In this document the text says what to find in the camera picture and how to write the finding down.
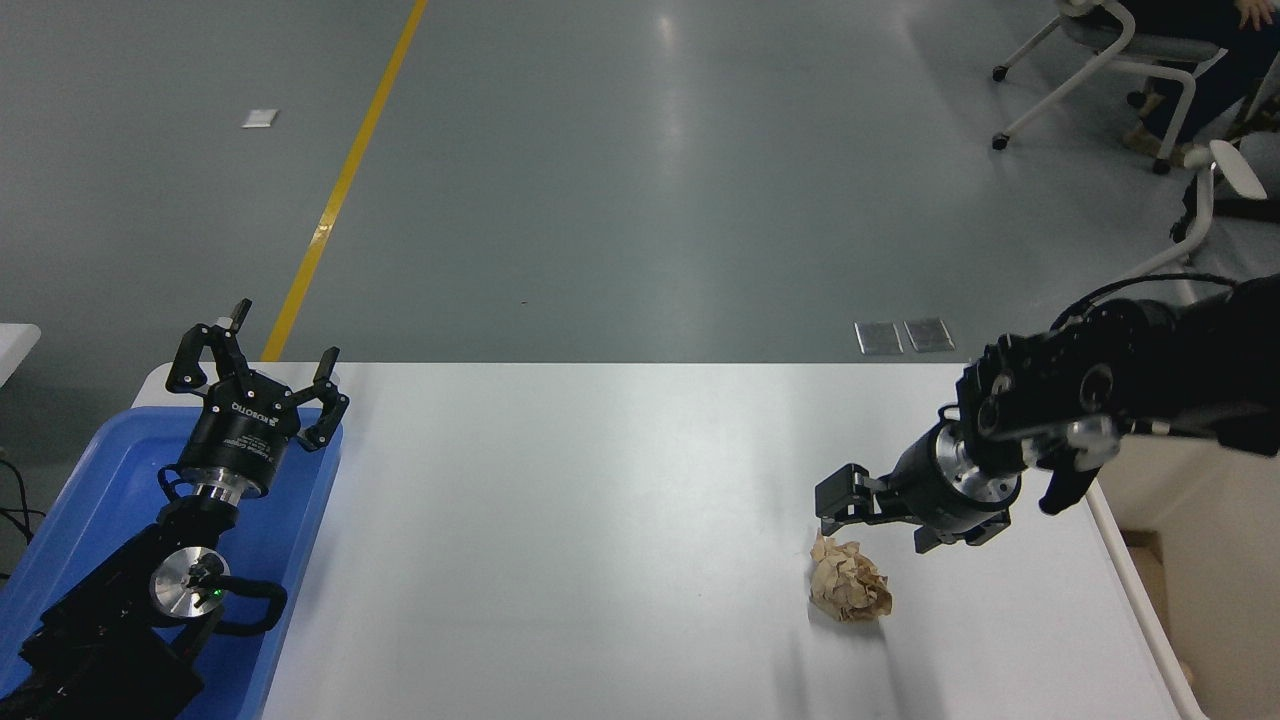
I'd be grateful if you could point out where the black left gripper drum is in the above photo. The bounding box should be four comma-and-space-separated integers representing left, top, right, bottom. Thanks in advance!
180, 370, 302, 498

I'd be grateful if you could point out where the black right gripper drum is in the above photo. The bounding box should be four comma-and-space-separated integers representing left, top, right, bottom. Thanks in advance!
885, 428, 1019, 542

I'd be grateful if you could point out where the tan paper ball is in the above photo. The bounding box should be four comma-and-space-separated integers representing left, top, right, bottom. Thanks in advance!
808, 527, 893, 623

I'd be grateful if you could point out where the blue plastic tray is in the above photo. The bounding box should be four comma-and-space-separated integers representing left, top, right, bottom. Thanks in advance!
0, 405, 344, 720

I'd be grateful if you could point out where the white side table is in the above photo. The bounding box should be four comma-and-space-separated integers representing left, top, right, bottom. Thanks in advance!
0, 323, 43, 389

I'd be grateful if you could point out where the large pale bin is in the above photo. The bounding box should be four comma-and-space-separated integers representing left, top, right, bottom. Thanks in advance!
1085, 440, 1280, 720

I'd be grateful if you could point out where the white chair with curved armrest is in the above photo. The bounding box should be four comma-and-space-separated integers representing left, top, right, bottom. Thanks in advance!
1120, 130, 1280, 306

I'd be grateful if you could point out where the seated person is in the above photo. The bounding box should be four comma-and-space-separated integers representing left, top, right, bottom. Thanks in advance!
1125, 0, 1280, 169

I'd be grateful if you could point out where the white chair with grey seat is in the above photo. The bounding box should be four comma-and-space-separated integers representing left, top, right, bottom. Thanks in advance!
992, 0, 1229, 176

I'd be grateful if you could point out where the black cable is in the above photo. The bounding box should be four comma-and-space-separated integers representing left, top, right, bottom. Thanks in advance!
0, 455, 48, 581

